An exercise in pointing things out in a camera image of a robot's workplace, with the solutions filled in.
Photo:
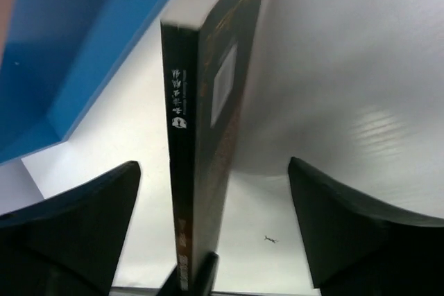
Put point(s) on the Three Days to See book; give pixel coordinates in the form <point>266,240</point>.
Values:
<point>206,50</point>

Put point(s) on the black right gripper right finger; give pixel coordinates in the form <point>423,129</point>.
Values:
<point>358,245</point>

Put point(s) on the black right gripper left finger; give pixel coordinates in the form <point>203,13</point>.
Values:
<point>70,244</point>

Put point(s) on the blue and yellow bookshelf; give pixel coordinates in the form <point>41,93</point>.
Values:
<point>57,57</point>

